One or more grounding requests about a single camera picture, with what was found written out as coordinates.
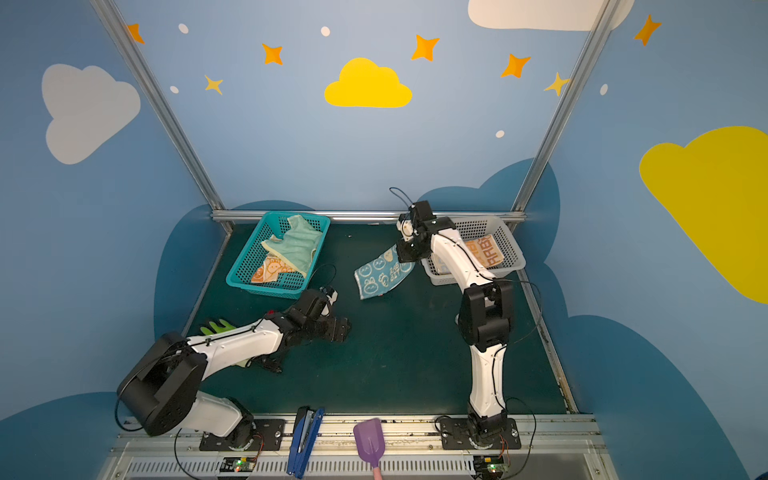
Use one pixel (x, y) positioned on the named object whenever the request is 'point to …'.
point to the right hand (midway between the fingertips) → (404, 251)
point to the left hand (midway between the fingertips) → (342, 324)
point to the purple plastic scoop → (369, 440)
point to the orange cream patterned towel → (274, 264)
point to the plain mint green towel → (296, 247)
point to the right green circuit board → (490, 466)
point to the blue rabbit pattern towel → (382, 274)
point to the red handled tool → (271, 312)
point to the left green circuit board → (237, 464)
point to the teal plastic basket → (289, 284)
